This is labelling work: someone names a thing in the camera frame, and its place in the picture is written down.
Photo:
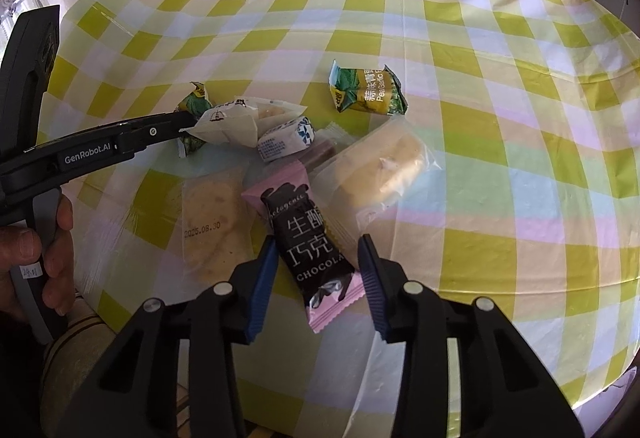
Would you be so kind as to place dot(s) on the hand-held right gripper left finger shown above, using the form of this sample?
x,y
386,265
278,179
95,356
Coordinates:
x,y
260,293

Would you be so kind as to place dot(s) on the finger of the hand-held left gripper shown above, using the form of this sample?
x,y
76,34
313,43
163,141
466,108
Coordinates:
x,y
155,131

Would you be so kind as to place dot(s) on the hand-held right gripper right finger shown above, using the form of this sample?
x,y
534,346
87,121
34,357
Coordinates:
x,y
372,288

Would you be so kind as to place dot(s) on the black pink chocolate packet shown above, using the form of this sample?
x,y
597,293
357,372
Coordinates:
x,y
307,238

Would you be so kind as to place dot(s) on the white triangular snack packet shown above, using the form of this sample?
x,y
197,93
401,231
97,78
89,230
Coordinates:
x,y
227,123

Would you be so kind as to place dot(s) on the clear cake slice packet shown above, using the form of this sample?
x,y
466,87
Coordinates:
x,y
380,163

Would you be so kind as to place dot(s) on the red stick snack packet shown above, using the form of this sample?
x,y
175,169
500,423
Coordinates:
x,y
320,151

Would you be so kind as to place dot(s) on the person's left hand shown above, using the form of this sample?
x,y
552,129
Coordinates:
x,y
57,238

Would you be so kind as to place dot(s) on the green pea snack packet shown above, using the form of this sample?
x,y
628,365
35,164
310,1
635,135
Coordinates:
x,y
192,101
367,91

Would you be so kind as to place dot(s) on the clear cracker packet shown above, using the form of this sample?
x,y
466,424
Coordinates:
x,y
215,218

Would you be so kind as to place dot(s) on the clear beige biscuit packet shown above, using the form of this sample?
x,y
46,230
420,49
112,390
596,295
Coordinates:
x,y
272,111

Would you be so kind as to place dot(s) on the blue white candy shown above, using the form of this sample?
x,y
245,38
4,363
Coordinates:
x,y
282,141

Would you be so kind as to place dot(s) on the striped sofa cushion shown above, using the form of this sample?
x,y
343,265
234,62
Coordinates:
x,y
70,343

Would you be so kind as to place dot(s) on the yellow checked tablecloth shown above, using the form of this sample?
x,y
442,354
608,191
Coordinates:
x,y
450,68

